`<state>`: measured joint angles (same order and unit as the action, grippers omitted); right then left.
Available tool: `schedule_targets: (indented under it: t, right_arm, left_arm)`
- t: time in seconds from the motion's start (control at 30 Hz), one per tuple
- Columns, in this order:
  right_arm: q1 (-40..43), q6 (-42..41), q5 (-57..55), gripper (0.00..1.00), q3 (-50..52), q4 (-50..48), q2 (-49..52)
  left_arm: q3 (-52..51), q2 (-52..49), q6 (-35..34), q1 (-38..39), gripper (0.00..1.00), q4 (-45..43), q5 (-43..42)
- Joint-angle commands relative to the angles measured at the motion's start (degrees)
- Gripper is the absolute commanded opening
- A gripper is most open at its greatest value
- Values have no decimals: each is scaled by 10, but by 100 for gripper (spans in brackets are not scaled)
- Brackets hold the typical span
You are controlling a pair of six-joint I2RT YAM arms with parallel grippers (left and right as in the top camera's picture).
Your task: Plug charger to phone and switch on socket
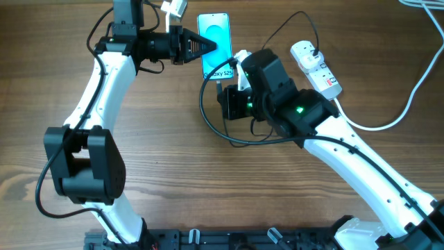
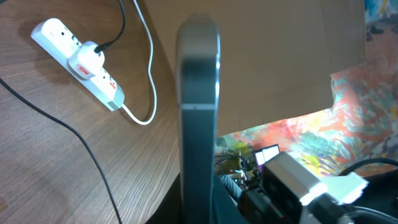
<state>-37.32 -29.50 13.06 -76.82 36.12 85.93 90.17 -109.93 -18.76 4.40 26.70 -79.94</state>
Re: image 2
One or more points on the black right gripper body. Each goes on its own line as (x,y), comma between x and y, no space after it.
(272,202)

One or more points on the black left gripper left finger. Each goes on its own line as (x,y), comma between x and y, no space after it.
(170,208)

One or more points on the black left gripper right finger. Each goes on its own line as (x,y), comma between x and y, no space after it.
(226,196)

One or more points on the teal screen Galaxy smartphone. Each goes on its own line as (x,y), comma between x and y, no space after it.
(198,75)

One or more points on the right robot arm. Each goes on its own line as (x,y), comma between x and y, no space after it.
(378,203)

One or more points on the white USB charger plug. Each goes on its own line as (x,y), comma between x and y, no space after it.
(86,62)

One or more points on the lit laptop screen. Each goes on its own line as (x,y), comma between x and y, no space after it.
(265,154)

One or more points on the colourful painted backdrop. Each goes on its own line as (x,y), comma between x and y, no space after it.
(362,123)

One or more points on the white power strip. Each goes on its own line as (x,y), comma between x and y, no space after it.
(59,42)

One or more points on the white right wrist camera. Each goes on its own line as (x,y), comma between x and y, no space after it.
(324,198)

